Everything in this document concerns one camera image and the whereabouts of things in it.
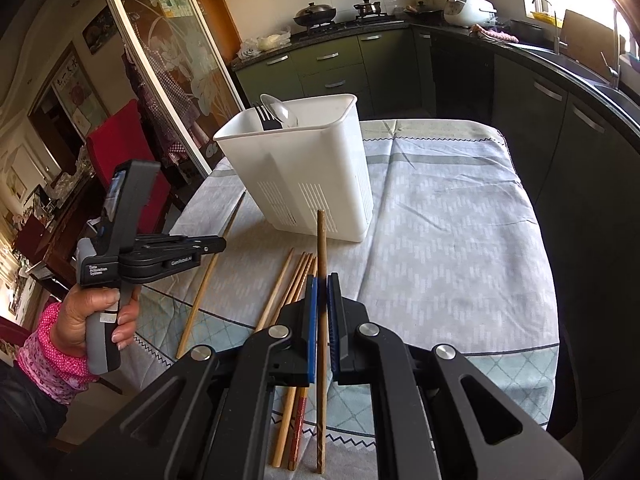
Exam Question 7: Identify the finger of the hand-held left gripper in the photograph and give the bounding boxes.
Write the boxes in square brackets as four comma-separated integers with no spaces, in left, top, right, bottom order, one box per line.
[132,234,227,259]

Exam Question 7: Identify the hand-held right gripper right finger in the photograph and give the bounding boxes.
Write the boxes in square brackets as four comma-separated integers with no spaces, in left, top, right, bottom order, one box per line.
[327,272,586,480]

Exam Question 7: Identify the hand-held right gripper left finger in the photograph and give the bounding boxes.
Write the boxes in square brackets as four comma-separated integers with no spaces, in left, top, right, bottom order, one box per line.
[52,274,321,480]

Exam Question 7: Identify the light bamboo chopstick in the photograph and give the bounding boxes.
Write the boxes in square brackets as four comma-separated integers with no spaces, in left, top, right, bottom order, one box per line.
[278,253,306,313]
[255,247,296,333]
[287,254,312,306]
[270,255,316,468]
[176,205,241,359]

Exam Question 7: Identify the dark brown chopstick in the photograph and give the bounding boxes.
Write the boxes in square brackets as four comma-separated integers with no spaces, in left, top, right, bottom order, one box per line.
[314,209,328,475]

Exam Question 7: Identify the white plastic utensil holder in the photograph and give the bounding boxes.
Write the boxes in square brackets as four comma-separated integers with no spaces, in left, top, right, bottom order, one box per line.
[213,93,375,244]

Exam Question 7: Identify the person's left hand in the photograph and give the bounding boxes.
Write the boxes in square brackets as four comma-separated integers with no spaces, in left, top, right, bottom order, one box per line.
[52,286,142,358]

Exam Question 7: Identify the red covered wooden chair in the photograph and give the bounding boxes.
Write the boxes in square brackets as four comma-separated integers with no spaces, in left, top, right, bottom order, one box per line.
[87,99,173,241]

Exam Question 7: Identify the wooden sideboard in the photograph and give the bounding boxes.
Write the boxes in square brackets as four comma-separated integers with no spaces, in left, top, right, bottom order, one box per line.
[15,175,96,286]

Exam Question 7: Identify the black fork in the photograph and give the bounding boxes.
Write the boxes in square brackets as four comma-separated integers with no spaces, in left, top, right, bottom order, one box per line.
[252,105,281,132]

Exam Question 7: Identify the pale patterned tablecloth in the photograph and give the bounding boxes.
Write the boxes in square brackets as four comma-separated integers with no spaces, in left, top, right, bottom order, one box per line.
[135,119,560,461]

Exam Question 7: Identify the sliding glass door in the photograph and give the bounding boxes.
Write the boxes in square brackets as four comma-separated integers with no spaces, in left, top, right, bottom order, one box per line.
[95,0,246,176]

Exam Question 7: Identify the plastic bag with food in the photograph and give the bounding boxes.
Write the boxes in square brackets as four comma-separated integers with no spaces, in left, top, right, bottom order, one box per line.
[237,30,291,61]

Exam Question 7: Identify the green kitchen cabinets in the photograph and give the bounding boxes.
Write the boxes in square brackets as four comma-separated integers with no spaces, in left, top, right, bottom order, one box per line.
[234,25,640,311]

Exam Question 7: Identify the black wok with lid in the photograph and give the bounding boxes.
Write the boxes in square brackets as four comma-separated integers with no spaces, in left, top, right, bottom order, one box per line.
[292,1,338,28]

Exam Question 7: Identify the black gas stove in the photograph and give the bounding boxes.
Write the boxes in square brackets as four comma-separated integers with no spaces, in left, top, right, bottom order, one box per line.
[295,12,401,33]

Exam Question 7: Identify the black frying pan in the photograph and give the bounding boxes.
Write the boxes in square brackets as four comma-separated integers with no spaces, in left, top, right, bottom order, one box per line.
[405,2,443,23]

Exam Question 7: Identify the pink knitted cloth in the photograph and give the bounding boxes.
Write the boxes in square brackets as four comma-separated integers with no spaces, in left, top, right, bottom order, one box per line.
[470,24,518,43]

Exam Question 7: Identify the white rice cooker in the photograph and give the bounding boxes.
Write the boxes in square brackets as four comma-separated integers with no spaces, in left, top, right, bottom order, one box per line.
[444,0,498,28]

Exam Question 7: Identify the black kitchen countertop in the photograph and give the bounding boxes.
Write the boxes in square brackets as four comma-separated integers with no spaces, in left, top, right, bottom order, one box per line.
[230,17,640,126]

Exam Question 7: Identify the black baking tray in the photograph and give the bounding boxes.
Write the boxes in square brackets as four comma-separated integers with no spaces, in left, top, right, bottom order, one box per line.
[507,19,546,43]

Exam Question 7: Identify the steel sink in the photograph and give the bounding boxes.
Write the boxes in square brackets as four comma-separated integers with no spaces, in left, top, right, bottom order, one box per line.
[545,45,640,106]

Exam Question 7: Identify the yellow basket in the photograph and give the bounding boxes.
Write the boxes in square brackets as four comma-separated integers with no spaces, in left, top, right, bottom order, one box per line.
[529,0,564,27]

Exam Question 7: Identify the brown cutting board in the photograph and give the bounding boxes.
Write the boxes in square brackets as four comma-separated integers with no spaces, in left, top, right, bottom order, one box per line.
[560,9,621,78]

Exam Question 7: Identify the chrome faucet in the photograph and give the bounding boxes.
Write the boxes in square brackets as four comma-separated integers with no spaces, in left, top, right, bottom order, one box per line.
[552,7,628,92]

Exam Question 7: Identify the framed wall picture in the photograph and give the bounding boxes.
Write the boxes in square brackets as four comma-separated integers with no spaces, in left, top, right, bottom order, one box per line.
[27,42,108,136]

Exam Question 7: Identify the dark wall poster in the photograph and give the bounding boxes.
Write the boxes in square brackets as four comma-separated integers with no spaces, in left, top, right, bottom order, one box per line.
[82,7,121,48]

